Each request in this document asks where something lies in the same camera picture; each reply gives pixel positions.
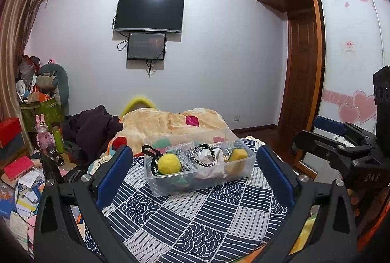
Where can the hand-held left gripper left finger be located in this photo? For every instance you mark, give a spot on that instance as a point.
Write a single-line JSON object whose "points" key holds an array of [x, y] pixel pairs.
{"points": [[115, 177]]}

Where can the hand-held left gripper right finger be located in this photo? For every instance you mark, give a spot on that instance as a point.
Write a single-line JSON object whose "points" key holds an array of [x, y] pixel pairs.
{"points": [[274, 177]]}

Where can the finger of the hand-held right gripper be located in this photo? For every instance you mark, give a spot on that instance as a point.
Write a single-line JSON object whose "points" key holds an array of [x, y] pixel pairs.
{"points": [[317, 145], [330, 126]]}

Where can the yellow green sponge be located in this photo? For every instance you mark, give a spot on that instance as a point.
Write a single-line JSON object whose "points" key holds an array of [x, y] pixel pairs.
{"points": [[237, 157]]}

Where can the yellow plush ball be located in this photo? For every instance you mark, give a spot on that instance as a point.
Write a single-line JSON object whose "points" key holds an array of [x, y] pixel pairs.
{"points": [[169, 164]]}

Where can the clear plastic box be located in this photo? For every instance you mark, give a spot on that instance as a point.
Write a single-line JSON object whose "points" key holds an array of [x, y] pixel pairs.
{"points": [[170, 188]]}

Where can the teal cloth piece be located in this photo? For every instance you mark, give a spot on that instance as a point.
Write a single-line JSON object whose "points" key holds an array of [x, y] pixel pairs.
{"points": [[179, 180]]}

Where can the white cloth pouch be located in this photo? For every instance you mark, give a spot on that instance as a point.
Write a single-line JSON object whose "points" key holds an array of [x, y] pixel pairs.
{"points": [[210, 170]]}

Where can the cream lace cloth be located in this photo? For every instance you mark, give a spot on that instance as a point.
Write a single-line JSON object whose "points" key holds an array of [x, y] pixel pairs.
{"points": [[99, 164]]}

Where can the dark clothes heap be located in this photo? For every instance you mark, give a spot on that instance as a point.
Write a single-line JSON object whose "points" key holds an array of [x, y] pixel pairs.
{"points": [[91, 132]]}

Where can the wooden door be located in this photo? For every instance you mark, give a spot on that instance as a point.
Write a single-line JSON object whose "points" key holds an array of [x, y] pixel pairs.
{"points": [[301, 74]]}

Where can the white sliding wardrobe door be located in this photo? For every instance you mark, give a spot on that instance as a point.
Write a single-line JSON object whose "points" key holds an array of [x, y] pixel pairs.
{"points": [[347, 68]]}

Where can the black flashlight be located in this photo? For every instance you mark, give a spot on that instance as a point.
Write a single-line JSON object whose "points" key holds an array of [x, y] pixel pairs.
{"points": [[56, 156]]}

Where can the beige printed blanket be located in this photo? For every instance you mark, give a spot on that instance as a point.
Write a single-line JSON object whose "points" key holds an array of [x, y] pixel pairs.
{"points": [[158, 124]]}

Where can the green bottle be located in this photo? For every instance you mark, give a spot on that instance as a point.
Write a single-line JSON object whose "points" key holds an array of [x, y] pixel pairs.
{"points": [[58, 141]]}

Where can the orange cloth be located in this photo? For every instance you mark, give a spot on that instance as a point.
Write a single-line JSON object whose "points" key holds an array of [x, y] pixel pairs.
{"points": [[377, 244]]}

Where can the yellow fuzzy cushion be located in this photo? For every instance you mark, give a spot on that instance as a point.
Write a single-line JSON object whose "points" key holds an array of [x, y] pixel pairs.
{"points": [[138, 101]]}

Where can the white paper notice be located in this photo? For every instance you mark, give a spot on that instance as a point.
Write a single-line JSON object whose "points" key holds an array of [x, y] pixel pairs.
{"points": [[348, 45]]}

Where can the pink rabbit figurine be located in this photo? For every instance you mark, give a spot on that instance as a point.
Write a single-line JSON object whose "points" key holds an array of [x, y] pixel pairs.
{"points": [[42, 135]]}

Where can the blue patterned cloth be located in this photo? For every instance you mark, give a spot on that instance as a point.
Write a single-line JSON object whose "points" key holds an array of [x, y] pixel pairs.
{"points": [[195, 220]]}

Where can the green storage box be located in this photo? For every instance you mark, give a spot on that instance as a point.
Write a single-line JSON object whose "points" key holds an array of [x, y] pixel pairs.
{"points": [[42, 113]]}

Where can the red book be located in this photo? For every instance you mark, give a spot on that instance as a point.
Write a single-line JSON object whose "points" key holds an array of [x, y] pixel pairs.
{"points": [[18, 168]]}

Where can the pile of books and papers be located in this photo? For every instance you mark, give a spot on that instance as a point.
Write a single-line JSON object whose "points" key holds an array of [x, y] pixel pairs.
{"points": [[21, 208]]}

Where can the grey blue box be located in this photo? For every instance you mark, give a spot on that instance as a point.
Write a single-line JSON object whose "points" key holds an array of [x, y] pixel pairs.
{"points": [[10, 150]]}

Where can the orange carton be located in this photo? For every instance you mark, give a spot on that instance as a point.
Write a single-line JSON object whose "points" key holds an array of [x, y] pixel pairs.
{"points": [[41, 97]]}

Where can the grey green plush pillow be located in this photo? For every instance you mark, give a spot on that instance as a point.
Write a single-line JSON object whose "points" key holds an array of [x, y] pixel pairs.
{"points": [[59, 80]]}

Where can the red box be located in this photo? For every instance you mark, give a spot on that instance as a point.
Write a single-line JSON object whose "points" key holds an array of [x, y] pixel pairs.
{"points": [[9, 130]]}

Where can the small white fan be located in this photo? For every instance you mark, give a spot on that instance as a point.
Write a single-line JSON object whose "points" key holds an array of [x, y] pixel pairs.
{"points": [[20, 89]]}

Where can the dark red plastic bag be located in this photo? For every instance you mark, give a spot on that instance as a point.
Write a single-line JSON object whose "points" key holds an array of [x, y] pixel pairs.
{"points": [[27, 65]]}

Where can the striped brown curtain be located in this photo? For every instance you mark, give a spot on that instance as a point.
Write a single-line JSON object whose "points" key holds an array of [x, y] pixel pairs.
{"points": [[15, 37]]}

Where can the white wall outlet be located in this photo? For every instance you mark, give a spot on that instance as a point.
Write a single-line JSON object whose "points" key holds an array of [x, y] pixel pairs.
{"points": [[236, 118]]}

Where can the small black wall monitor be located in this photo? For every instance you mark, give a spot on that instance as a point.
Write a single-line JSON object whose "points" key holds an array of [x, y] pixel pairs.
{"points": [[147, 46]]}

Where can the large black wall television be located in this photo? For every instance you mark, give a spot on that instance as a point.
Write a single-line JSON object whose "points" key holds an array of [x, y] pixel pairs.
{"points": [[149, 13]]}

